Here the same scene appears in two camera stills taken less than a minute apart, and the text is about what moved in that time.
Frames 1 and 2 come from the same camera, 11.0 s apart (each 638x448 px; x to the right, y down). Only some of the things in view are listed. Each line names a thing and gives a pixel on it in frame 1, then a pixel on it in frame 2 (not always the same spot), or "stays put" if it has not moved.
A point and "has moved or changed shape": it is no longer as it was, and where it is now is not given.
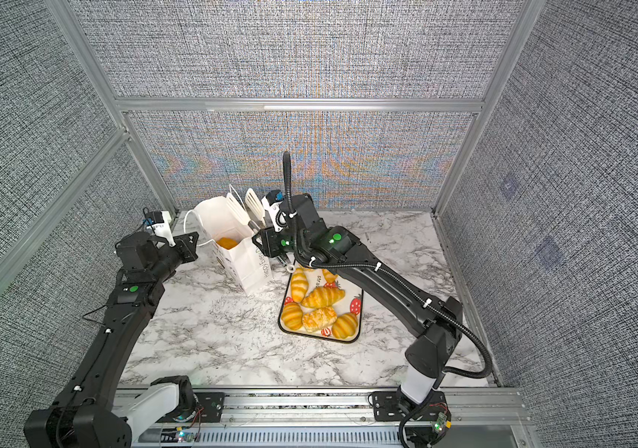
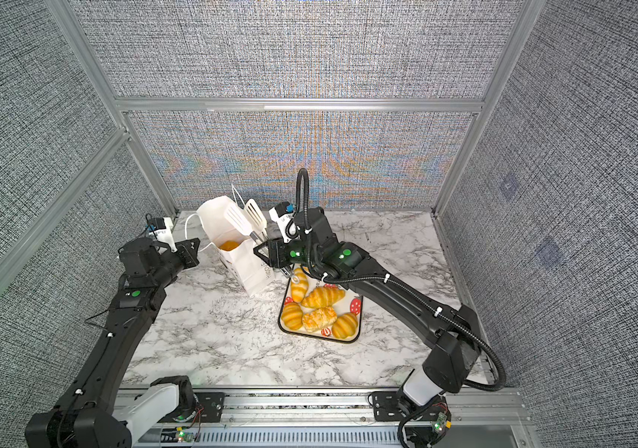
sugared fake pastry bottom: (318, 318) stays put
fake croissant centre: (323, 297) stays put
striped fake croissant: (329, 276) has moved or changed shape
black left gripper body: (173, 259) stays put
